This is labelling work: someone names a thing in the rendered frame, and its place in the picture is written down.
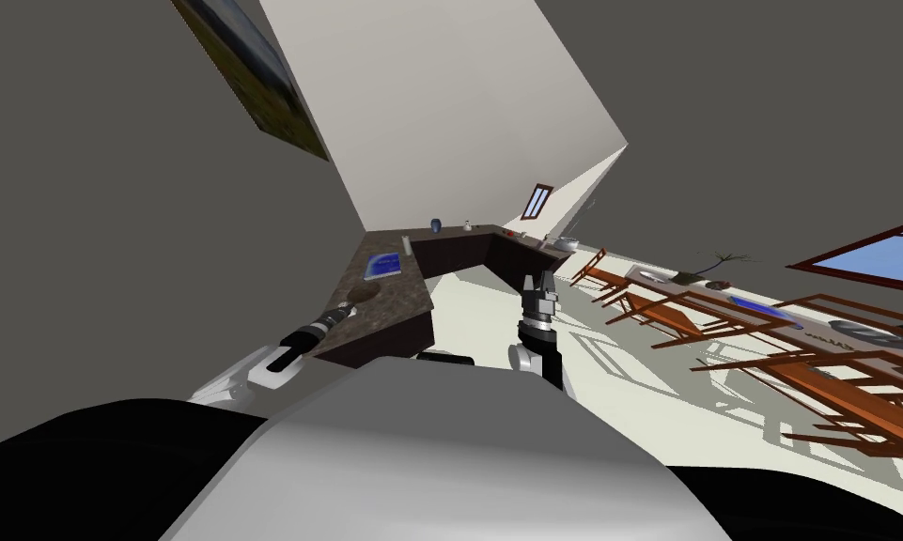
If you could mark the framed landscape picture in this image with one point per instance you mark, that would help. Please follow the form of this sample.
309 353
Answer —
270 83

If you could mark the blue book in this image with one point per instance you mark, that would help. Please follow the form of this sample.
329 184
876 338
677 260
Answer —
383 266

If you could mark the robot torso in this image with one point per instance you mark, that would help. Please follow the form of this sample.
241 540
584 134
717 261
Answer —
436 451

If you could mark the white cylinder cup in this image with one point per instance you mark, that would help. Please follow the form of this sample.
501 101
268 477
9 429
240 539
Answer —
407 245

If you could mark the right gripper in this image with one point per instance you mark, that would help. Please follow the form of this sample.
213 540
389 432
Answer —
539 306

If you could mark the large brown-framed window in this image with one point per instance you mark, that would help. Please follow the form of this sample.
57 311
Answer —
883 259

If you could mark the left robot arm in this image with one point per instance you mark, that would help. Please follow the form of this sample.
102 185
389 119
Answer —
83 466

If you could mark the grey bowl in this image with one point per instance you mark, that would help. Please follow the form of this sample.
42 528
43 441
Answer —
566 243

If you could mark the small brown-framed window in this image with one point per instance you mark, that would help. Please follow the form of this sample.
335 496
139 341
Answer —
537 202

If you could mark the brown wooden chair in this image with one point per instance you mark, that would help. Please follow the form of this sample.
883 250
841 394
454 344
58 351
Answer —
857 308
842 394
665 319
597 276

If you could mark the long wooden dining table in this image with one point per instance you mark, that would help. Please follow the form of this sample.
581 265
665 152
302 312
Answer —
812 330

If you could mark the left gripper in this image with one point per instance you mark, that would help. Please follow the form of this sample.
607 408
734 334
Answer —
344 312

